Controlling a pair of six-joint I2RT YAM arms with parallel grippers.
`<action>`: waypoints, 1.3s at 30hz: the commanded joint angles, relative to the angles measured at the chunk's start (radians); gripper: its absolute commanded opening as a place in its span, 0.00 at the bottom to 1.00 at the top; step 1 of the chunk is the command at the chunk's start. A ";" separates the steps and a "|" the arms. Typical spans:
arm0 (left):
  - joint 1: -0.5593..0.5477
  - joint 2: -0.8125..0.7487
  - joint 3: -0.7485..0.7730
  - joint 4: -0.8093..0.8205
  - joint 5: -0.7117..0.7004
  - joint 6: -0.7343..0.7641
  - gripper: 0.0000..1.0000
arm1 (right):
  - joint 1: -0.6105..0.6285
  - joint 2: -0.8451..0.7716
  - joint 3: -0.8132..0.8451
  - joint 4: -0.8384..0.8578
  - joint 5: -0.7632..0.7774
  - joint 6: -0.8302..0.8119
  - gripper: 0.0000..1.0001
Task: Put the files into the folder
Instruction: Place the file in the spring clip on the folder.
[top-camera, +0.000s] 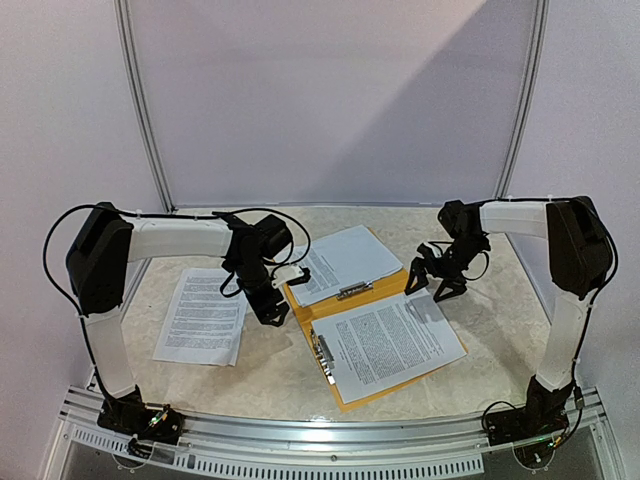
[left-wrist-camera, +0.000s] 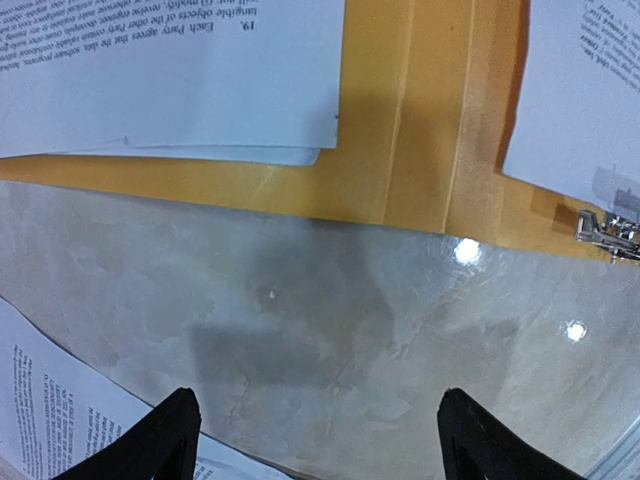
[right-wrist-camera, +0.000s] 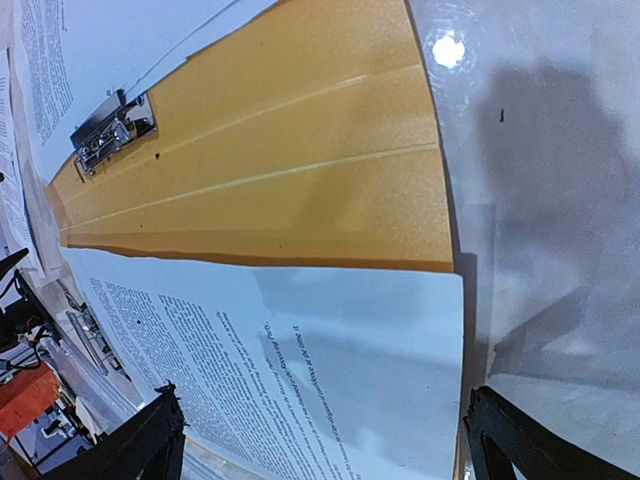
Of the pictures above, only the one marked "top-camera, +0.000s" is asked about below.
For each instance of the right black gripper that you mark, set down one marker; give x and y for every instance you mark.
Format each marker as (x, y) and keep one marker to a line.
(439, 269)

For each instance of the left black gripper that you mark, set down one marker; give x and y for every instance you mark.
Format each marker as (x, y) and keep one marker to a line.
(260, 305)

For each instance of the orange file folder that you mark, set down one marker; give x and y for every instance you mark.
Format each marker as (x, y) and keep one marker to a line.
(383, 288)

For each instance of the stack of printed papers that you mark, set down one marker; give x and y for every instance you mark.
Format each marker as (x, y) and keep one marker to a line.
(202, 326)

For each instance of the chrome folder spring clip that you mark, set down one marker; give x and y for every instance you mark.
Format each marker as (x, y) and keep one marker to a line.
(355, 289)

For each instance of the printed paper sheet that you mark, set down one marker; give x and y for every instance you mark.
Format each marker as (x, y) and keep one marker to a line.
(381, 346)
(343, 259)

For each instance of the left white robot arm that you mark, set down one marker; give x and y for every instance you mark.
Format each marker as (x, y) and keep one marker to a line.
(109, 241)

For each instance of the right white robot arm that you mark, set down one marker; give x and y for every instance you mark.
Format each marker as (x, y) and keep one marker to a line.
(581, 259)

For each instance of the chrome side folder clip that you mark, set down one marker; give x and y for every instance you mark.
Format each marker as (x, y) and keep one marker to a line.
(323, 356)

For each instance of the aluminium front rail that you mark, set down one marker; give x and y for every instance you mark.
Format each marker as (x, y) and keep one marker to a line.
(223, 447)

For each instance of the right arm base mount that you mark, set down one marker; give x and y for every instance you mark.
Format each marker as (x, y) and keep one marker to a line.
(504, 423)

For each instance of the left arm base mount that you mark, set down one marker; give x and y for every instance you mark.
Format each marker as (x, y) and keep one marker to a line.
(131, 416)

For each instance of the right aluminium frame post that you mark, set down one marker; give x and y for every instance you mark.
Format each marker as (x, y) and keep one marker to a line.
(525, 98)

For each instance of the aluminium frame post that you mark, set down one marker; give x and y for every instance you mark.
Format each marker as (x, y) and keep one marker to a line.
(124, 22)
(525, 98)

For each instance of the left aluminium frame post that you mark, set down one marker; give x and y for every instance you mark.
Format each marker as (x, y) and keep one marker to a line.
(124, 22)

